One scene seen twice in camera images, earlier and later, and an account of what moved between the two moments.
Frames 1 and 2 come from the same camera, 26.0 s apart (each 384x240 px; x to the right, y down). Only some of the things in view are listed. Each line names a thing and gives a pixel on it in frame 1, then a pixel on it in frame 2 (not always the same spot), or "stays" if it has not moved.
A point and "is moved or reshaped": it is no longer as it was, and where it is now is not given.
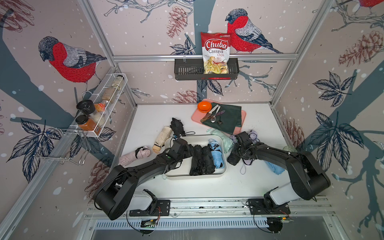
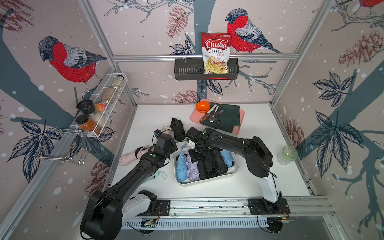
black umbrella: (234, 157) -> (205, 165)
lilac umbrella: (253, 136) -> (193, 170)
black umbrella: (177, 127) stays
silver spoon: (213, 118) stays
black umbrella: (208, 164) -> (219, 165)
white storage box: (183, 171) -> (232, 171)
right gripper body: (240, 149) -> (198, 151)
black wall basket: (193, 69) stays
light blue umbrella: (217, 153) is moved or reshaped
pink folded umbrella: (140, 152) stays
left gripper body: (187, 153) -> (172, 147)
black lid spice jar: (86, 106) stays
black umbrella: (197, 165) -> (212, 165)
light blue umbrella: (277, 170) -> (181, 168)
